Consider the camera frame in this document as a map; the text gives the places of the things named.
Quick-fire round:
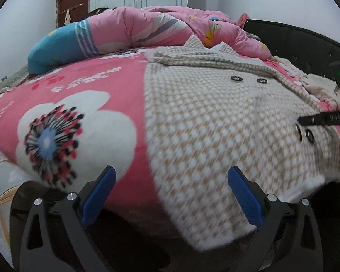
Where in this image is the pink printed quilt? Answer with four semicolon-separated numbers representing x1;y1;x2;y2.
27;6;272;74

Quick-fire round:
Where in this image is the pink floral bed sheet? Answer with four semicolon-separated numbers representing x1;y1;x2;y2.
0;47;340;233

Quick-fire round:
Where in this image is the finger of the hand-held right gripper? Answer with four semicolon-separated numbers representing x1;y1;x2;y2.
297;111;340;127

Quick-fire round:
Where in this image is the dark cloth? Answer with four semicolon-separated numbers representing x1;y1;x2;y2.
88;7;114;16

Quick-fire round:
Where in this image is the cream knit sweater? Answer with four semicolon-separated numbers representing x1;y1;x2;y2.
272;56;309;85

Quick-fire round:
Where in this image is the pink cloth item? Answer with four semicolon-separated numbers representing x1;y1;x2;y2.
236;13;249;29

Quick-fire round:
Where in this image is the grey patterned bed cover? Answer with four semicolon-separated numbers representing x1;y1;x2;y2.
0;144;26;261

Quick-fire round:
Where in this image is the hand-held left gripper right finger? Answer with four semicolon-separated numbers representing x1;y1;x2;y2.
227;166;325;272

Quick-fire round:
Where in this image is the grey green cloth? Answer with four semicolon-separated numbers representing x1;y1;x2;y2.
0;65;30;94

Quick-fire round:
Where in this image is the white fluffy cloth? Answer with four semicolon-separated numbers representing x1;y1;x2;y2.
300;74;340;110

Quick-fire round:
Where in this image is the beige white checked coat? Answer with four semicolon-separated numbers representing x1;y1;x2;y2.
143;35;340;253

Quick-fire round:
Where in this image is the black padded headboard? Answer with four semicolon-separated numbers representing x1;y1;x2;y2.
245;19;340;91

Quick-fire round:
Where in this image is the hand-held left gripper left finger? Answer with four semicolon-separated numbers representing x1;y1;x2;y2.
19;165;117;272

